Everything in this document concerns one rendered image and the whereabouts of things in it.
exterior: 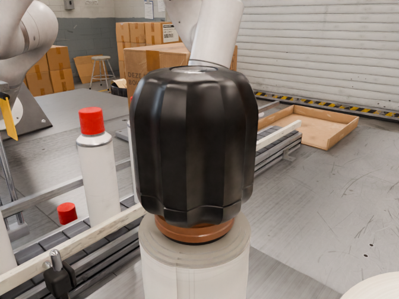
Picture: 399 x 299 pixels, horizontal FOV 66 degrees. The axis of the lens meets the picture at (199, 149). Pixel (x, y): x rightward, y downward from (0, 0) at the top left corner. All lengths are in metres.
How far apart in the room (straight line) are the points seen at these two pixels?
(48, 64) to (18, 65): 2.94
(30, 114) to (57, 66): 2.78
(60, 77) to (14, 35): 3.16
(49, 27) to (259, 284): 0.83
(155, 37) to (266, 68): 1.77
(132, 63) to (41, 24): 0.26
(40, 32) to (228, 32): 0.54
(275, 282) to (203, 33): 0.44
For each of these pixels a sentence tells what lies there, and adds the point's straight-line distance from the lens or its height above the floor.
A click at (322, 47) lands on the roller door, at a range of 4.60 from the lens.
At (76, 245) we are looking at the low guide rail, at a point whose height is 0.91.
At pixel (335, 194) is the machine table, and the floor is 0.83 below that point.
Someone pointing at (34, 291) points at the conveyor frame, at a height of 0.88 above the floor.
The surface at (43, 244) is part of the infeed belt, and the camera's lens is 0.56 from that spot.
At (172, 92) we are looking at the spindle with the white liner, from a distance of 0.16.
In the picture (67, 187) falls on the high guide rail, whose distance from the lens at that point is 0.54.
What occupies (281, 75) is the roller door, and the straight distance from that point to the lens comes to 4.84.
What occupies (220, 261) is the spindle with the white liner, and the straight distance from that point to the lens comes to 0.21.
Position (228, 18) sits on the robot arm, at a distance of 0.63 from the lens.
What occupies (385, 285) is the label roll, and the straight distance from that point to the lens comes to 0.29.
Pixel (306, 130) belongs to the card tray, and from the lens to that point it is 1.17.
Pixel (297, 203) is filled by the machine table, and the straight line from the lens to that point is 0.72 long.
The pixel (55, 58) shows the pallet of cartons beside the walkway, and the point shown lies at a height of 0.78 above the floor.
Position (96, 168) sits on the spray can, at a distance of 0.48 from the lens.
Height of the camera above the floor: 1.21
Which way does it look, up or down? 23 degrees down
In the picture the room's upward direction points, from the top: straight up
